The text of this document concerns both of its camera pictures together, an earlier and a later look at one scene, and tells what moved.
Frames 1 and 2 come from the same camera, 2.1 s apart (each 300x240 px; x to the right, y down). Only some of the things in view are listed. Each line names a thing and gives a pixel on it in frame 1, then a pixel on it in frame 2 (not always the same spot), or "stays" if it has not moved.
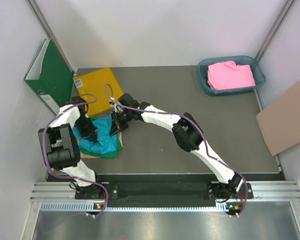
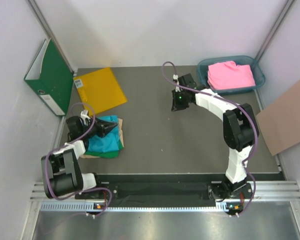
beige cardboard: (86, 155) stays
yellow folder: (97, 88) stays
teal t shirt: (105, 142) stays
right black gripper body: (122, 119) to (180, 101)
